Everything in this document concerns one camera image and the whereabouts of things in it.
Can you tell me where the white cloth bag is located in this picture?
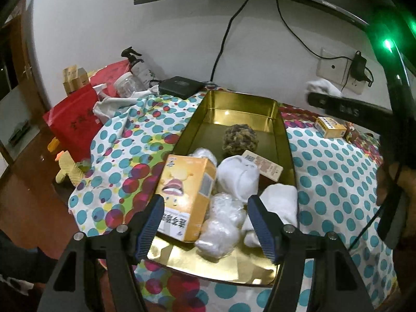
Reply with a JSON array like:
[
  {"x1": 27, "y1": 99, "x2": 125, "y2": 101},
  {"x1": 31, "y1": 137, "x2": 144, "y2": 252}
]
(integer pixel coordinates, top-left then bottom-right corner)
[{"x1": 94, "y1": 84, "x2": 163, "y2": 124}]

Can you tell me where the yellow plush duck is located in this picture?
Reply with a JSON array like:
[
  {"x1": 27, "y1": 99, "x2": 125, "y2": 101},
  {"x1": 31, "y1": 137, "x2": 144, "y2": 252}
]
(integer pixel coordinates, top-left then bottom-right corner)
[{"x1": 55, "y1": 151, "x2": 87, "y2": 184}]

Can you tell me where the gold metal tin tray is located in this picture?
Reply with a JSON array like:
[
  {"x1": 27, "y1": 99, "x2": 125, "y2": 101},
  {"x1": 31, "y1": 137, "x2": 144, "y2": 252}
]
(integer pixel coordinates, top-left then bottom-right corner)
[{"x1": 146, "y1": 90, "x2": 298, "y2": 288}]

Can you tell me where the small white cloth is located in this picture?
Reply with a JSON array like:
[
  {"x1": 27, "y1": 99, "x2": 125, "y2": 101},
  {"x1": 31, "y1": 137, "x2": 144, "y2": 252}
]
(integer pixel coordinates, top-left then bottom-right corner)
[{"x1": 306, "y1": 78, "x2": 343, "y2": 97}]

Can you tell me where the white wall socket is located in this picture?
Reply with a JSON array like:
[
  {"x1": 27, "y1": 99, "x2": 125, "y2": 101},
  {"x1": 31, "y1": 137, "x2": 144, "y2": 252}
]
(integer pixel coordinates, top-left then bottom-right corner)
[{"x1": 317, "y1": 48, "x2": 367, "y2": 95}]

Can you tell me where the polka dot tablecloth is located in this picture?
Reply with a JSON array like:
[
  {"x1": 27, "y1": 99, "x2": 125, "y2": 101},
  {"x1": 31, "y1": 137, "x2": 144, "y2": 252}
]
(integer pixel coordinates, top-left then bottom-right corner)
[{"x1": 68, "y1": 86, "x2": 399, "y2": 312}]

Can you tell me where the brown yarn ball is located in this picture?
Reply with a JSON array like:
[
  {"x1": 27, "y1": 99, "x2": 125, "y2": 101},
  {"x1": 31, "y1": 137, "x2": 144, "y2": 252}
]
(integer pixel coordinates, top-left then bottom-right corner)
[{"x1": 222, "y1": 123, "x2": 259, "y2": 155}]

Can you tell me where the black set-top box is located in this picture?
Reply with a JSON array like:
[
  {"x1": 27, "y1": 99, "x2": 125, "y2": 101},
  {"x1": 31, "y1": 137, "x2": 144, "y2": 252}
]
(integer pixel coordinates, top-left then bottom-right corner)
[{"x1": 159, "y1": 76, "x2": 204, "y2": 98}]

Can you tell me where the thick black cable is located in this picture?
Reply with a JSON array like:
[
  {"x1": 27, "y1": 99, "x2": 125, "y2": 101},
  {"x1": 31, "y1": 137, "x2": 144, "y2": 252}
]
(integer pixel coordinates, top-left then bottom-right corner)
[{"x1": 210, "y1": 0, "x2": 252, "y2": 84}]

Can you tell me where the pink red bag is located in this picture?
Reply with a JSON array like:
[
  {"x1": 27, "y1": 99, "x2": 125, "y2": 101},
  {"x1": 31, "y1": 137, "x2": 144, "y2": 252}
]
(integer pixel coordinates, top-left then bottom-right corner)
[{"x1": 89, "y1": 60, "x2": 132, "y2": 88}]

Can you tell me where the thin black cable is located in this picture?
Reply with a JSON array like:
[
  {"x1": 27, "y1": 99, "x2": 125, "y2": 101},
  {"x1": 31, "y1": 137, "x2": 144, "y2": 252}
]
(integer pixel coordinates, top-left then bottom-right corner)
[{"x1": 276, "y1": 0, "x2": 356, "y2": 62}]

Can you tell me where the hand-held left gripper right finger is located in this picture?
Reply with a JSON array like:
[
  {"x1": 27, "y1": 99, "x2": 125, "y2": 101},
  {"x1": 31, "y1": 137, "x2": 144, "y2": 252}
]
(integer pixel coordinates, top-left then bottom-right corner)
[{"x1": 248, "y1": 195, "x2": 374, "y2": 312}]

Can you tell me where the folded white towel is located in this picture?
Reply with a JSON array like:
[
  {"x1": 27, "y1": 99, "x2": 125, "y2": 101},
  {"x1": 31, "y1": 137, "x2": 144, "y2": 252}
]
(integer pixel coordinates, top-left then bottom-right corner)
[{"x1": 216, "y1": 156, "x2": 261, "y2": 203}]

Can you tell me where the white towel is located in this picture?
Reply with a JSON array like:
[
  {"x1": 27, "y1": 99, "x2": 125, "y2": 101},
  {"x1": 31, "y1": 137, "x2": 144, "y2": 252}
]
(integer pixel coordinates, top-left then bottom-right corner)
[
  {"x1": 216, "y1": 156, "x2": 261, "y2": 203},
  {"x1": 244, "y1": 184, "x2": 298, "y2": 248}
]

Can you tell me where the clear plastic jar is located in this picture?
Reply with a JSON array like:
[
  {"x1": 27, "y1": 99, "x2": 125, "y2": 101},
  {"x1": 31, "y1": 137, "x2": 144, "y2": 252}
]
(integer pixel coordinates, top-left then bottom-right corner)
[{"x1": 114, "y1": 72, "x2": 144, "y2": 99}]

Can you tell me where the small brown figurine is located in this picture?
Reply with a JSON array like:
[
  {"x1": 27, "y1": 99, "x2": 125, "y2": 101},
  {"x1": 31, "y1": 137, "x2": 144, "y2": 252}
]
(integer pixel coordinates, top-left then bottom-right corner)
[{"x1": 345, "y1": 124, "x2": 359, "y2": 144}]

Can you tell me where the black power adapter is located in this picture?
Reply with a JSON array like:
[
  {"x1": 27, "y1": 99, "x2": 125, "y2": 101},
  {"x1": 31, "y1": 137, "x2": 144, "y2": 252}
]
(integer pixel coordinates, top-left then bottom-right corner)
[{"x1": 350, "y1": 51, "x2": 370, "y2": 82}]

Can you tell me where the black-capped spray bottle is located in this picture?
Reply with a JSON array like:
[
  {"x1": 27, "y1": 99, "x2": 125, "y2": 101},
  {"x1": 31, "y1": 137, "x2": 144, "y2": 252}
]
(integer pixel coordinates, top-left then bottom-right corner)
[{"x1": 121, "y1": 47, "x2": 154, "y2": 87}]

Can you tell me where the wooden door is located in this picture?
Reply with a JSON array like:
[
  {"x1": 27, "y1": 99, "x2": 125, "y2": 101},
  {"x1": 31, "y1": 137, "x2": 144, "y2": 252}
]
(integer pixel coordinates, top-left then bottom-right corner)
[{"x1": 0, "y1": 0, "x2": 49, "y2": 170}]

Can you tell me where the large yellow carton box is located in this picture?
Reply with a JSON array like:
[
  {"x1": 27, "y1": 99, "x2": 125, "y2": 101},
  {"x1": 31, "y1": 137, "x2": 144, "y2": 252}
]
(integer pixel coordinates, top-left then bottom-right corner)
[{"x1": 155, "y1": 154, "x2": 218, "y2": 243}]

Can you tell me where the brown cardboard box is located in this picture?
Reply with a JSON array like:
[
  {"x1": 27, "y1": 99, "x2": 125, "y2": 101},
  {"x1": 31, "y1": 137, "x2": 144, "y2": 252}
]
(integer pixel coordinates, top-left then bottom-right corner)
[{"x1": 62, "y1": 65, "x2": 90, "y2": 95}]

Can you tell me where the small yellow white box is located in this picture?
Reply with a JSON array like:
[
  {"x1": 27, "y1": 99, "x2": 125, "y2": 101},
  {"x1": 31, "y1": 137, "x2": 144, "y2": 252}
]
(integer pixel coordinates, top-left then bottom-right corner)
[{"x1": 315, "y1": 116, "x2": 348, "y2": 139}]

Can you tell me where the person's right hand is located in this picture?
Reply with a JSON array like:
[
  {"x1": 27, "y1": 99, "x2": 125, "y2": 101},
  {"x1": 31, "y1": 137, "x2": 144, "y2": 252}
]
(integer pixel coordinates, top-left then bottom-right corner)
[{"x1": 376, "y1": 162, "x2": 400, "y2": 206}]

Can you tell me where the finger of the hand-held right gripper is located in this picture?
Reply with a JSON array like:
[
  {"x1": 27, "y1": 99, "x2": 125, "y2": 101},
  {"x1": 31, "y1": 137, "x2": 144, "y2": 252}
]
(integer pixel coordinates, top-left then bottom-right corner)
[{"x1": 306, "y1": 91, "x2": 391, "y2": 128}]

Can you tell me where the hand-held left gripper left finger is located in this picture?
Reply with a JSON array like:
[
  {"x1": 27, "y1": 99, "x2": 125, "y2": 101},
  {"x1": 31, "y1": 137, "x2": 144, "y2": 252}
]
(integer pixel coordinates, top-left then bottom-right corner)
[{"x1": 37, "y1": 194, "x2": 165, "y2": 312}]

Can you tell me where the brown printed card box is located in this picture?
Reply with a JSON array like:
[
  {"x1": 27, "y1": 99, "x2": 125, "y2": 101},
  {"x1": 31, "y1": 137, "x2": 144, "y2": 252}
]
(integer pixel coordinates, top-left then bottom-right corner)
[{"x1": 241, "y1": 150, "x2": 283, "y2": 182}]

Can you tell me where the red paper bag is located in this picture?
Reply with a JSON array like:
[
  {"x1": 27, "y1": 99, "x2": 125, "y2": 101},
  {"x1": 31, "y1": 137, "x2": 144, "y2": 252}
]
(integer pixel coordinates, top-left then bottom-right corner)
[{"x1": 43, "y1": 86, "x2": 105, "y2": 163}]

